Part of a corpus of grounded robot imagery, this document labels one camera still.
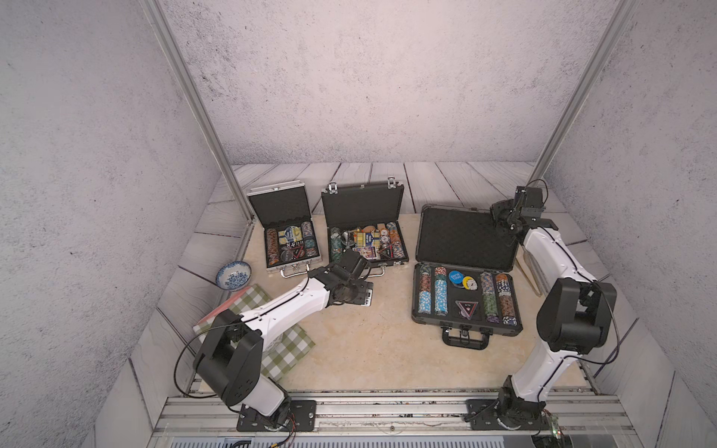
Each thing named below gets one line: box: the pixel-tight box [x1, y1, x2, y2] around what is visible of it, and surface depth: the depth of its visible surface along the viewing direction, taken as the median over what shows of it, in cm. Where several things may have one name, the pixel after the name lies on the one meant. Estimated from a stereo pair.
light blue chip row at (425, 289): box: [418, 264, 433, 315], surface depth 93 cm
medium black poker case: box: [321, 176, 409, 278], surface depth 110 cm
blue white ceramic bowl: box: [215, 260, 253, 292], surface depth 101 cm
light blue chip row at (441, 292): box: [434, 266, 449, 317], surface depth 93 cm
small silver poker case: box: [246, 180, 323, 279], surface depth 110 cm
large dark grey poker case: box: [411, 203, 524, 350], surface depth 94 cm
